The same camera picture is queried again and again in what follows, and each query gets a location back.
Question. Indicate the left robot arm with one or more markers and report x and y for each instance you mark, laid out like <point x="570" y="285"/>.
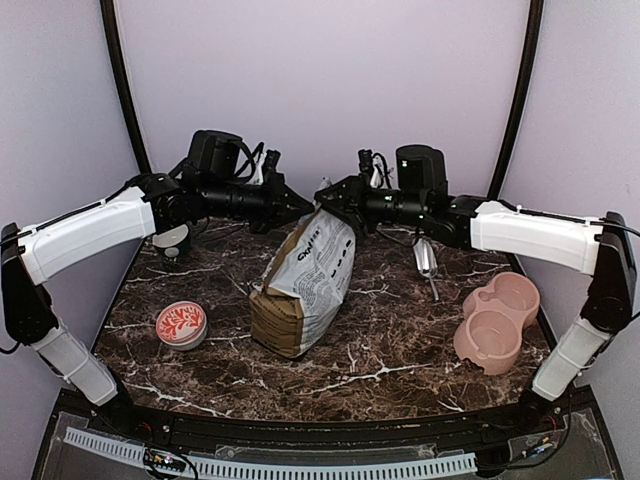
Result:
<point x="220" y="177"/>

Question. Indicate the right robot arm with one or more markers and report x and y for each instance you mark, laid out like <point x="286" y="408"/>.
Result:
<point x="597" y="247"/>

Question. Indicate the red patterned round tin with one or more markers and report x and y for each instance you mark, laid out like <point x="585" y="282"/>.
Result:
<point x="182" y="325"/>

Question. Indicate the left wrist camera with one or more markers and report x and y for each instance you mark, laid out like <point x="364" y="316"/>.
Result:
<point x="265" y="162"/>

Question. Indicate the right black frame post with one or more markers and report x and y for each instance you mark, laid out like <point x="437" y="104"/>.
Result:
<point x="520" y="95"/>

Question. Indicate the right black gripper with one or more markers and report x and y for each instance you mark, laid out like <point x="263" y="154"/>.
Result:
<point x="351" y="203"/>

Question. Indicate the white and dark ceramic bowl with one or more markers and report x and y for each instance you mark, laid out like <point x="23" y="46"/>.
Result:
<point x="172" y="243"/>

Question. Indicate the white slotted cable duct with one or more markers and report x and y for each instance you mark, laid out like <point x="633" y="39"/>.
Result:
<point x="239" y="463"/>

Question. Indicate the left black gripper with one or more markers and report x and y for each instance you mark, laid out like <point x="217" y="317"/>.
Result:
<point x="277" y="213"/>

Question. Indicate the black frame post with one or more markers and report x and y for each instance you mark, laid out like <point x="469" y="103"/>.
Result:
<point x="121" y="81"/>
<point x="520" y="95"/>

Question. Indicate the pink double pet bowl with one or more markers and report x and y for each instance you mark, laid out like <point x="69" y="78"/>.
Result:
<point x="494" y="317"/>

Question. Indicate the left black frame post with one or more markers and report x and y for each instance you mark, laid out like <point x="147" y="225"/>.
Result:
<point x="121" y="81"/>

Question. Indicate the pet food bag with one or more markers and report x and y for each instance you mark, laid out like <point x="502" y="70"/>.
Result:
<point x="303" y="286"/>

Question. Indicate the metal scoop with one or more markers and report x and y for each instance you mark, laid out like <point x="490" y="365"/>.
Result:
<point x="426" y="263"/>

